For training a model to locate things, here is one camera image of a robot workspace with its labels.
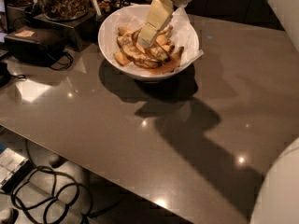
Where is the dark metal stand box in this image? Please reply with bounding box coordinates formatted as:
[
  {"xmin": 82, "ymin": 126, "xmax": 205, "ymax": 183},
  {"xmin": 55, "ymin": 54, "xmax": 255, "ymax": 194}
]
[{"xmin": 7, "ymin": 6, "xmax": 98, "ymax": 51}]

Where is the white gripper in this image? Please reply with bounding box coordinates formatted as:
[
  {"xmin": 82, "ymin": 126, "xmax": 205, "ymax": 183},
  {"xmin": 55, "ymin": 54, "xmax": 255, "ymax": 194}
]
[{"xmin": 137, "ymin": 0, "xmax": 192, "ymax": 49}]

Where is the black cable on table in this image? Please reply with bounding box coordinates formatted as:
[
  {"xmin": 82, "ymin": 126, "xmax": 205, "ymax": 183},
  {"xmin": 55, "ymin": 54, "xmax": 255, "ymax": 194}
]
[{"xmin": 0, "ymin": 50, "xmax": 75, "ymax": 81}]

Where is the black cable on floor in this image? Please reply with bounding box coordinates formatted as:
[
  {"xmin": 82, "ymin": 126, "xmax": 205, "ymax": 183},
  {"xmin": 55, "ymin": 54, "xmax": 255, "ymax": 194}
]
[{"xmin": 10, "ymin": 138, "xmax": 129, "ymax": 224}]

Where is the spotted brown banana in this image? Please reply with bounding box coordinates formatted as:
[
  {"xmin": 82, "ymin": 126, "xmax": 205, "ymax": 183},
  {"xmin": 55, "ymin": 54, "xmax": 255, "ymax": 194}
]
[
  {"xmin": 145, "ymin": 42, "xmax": 170, "ymax": 63},
  {"xmin": 117, "ymin": 31, "xmax": 162, "ymax": 69}
]

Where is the white box on floor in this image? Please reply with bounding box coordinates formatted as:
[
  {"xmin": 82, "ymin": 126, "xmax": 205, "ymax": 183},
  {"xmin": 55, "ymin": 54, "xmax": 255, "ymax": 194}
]
[{"xmin": 0, "ymin": 148, "xmax": 31, "ymax": 193}]

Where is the spotted brown banana front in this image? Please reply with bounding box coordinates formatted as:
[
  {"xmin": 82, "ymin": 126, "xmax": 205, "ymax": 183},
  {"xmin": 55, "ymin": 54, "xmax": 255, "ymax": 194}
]
[{"xmin": 117, "ymin": 31, "xmax": 162, "ymax": 69}]

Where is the yellow banana bunch underneath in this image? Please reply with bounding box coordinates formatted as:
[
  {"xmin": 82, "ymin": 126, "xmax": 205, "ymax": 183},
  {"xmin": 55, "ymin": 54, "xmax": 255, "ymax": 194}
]
[{"xmin": 114, "ymin": 25, "xmax": 184, "ymax": 75}]

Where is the white paper bowl liner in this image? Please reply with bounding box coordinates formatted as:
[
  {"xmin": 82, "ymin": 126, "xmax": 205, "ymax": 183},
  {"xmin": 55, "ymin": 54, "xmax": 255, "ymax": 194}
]
[{"xmin": 115, "ymin": 5, "xmax": 205, "ymax": 67}]

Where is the glass jar of nuts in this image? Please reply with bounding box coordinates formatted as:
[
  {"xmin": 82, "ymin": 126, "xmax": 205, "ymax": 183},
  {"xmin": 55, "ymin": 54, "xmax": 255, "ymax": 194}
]
[{"xmin": 37, "ymin": 0, "xmax": 89, "ymax": 21}]

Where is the black pouch with label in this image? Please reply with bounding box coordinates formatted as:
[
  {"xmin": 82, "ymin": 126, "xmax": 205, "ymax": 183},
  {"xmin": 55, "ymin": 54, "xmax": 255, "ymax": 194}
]
[{"xmin": 5, "ymin": 26, "xmax": 65, "ymax": 67}]

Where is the white ceramic bowl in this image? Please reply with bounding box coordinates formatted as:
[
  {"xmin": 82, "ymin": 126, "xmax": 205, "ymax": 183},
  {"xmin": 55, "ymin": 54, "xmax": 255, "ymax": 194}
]
[{"xmin": 98, "ymin": 5, "xmax": 204, "ymax": 82}]

